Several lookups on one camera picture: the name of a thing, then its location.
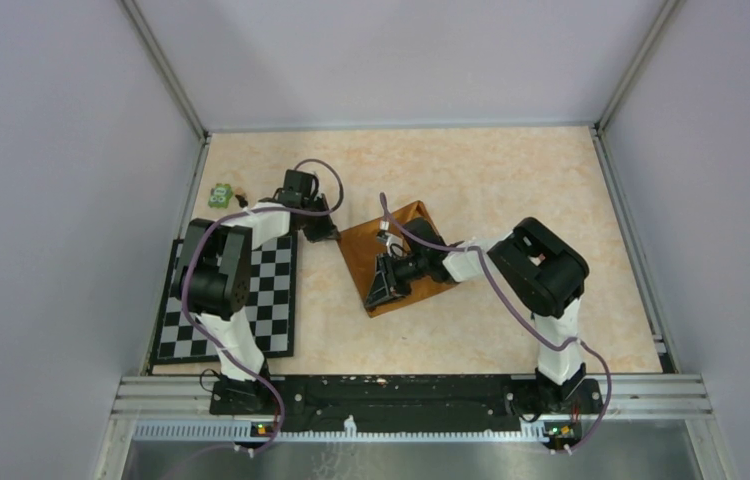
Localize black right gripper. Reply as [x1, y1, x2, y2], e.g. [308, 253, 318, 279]
[364, 252, 428, 310]

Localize brown satin napkin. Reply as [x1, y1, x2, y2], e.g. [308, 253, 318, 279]
[338, 219, 456, 318]

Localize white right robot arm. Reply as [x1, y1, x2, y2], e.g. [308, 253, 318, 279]
[363, 217, 589, 412]

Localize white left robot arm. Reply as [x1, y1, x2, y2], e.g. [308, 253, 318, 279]
[174, 169, 339, 414]

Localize small wooden black-tipped piece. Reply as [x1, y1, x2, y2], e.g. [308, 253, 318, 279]
[234, 189, 249, 208]

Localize green toy block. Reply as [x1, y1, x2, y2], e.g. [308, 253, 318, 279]
[207, 183, 234, 209]

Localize black white chessboard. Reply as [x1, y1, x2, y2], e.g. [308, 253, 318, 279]
[149, 233, 299, 366]

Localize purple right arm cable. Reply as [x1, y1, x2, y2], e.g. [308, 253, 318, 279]
[378, 192, 613, 455]

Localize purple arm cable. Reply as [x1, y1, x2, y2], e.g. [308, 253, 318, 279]
[178, 158, 345, 458]
[378, 192, 613, 455]

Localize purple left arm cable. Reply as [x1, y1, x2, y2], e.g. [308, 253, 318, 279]
[178, 158, 345, 458]

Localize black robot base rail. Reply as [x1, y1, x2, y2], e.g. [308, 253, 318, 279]
[209, 374, 604, 434]

